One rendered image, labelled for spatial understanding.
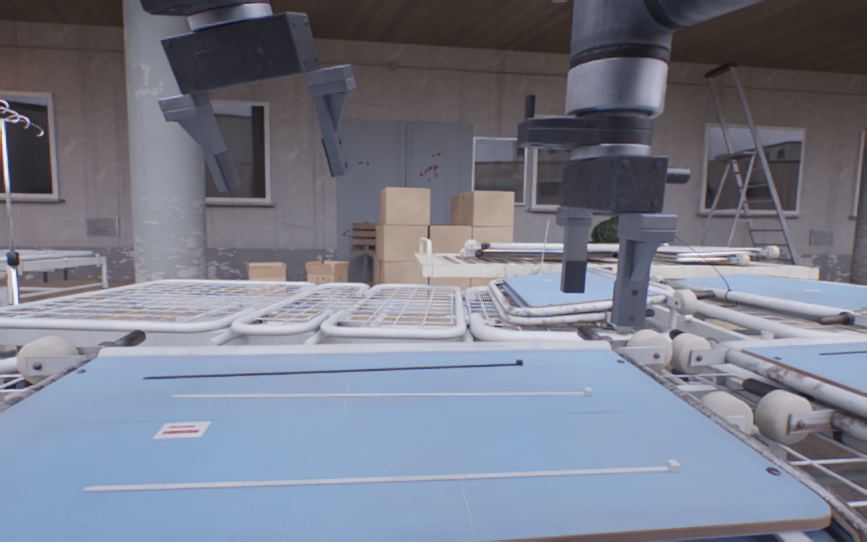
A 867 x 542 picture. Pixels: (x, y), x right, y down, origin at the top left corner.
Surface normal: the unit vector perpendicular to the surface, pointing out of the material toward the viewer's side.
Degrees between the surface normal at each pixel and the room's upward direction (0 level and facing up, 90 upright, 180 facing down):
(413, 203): 90
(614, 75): 94
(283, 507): 5
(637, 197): 95
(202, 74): 114
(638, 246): 90
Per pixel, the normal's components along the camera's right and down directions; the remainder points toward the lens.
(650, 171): 0.07, 0.18
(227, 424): 0.02, -0.98
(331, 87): -0.11, 0.48
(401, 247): 0.26, 0.10
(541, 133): -0.33, 0.16
